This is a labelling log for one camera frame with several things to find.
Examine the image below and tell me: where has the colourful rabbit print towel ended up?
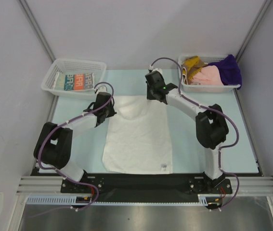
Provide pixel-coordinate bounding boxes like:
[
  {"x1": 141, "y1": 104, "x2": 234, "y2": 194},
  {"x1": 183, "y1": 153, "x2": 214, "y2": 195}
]
[{"x1": 52, "y1": 72, "x2": 95, "y2": 91}]

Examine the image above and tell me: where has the white towel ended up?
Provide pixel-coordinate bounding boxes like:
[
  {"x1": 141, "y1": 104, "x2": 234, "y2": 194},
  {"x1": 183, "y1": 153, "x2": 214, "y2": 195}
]
[{"x1": 102, "y1": 95, "x2": 173, "y2": 175}]

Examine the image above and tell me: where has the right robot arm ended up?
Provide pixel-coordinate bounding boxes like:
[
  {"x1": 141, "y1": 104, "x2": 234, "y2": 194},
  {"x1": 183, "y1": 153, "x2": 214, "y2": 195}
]
[{"x1": 145, "y1": 70, "x2": 229, "y2": 193}]

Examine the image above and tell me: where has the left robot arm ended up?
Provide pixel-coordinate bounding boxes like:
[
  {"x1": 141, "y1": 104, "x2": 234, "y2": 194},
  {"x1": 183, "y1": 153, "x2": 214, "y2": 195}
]
[{"x1": 33, "y1": 92, "x2": 116, "y2": 193}]

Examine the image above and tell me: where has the white basket with towels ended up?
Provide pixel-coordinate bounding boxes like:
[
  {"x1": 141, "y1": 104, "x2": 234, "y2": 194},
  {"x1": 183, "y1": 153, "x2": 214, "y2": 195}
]
[{"x1": 178, "y1": 53, "x2": 240, "y2": 93}]

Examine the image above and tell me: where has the empty white plastic basket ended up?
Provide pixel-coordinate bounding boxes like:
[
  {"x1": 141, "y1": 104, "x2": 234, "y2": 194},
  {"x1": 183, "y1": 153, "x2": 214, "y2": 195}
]
[{"x1": 41, "y1": 58, "x2": 106, "y2": 100}]

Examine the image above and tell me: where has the yellow patterned towel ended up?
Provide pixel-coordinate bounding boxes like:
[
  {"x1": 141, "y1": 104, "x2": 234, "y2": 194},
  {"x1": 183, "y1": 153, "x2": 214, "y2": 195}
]
[{"x1": 182, "y1": 56, "x2": 208, "y2": 85}]

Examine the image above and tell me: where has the pink towel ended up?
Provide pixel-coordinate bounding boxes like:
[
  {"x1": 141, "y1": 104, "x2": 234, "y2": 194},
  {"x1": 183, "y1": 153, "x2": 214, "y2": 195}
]
[{"x1": 188, "y1": 65, "x2": 224, "y2": 86}]

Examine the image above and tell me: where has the purple towel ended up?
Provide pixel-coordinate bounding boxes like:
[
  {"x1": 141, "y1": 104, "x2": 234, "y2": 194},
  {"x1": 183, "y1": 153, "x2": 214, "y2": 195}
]
[{"x1": 208, "y1": 54, "x2": 242, "y2": 90}]

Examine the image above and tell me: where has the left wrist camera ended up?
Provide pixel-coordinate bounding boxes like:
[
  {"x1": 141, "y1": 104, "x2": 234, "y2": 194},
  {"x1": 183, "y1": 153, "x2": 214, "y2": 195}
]
[{"x1": 94, "y1": 85, "x2": 108, "y2": 94}]

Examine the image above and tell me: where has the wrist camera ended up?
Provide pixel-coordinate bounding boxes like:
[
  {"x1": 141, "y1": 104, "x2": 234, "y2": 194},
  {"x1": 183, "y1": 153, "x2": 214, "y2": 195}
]
[
  {"x1": 94, "y1": 85, "x2": 108, "y2": 94},
  {"x1": 148, "y1": 66, "x2": 163, "y2": 75}
]

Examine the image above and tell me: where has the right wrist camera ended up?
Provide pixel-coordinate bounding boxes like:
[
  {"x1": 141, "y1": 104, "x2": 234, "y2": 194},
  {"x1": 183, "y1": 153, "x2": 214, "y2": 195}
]
[{"x1": 148, "y1": 66, "x2": 163, "y2": 75}]

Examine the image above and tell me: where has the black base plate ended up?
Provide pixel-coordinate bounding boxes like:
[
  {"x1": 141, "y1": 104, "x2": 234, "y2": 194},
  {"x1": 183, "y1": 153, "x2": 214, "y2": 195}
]
[{"x1": 30, "y1": 166, "x2": 264, "y2": 204}]

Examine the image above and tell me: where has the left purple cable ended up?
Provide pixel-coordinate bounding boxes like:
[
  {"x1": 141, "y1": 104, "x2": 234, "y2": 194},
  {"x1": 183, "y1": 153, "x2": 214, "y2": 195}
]
[{"x1": 29, "y1": 82, "x2": 115, "y2": 217}]

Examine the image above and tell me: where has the left aluminium corner post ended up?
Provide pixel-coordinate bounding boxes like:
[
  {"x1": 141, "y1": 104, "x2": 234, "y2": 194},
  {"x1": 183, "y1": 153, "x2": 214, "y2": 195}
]
[{"x1": 17, "y1": 0, "x2": 56, "y2": 62}]

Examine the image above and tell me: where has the aluminium corner post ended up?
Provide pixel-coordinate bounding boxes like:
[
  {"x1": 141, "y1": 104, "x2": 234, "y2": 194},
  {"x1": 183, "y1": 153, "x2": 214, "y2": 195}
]
[
  {"x1": 17, "y1": 0, "x2": 56, "y2": 62},
  {"x1": 235, "y1": 0, "x2": 273, "y2": 63}
]

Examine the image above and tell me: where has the grey cable duct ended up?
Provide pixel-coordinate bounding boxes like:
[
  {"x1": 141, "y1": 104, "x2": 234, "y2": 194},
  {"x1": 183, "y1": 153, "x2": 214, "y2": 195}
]
[{"x1": 26, "y1": 193, "x2": 226, "y2": 206}]

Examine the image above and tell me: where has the right aluminium corner post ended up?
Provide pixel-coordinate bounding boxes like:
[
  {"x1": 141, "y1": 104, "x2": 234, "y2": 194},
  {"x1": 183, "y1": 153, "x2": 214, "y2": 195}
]
[{"x1": 235, "y1": 0, "x2": 273, "y2": 63}]

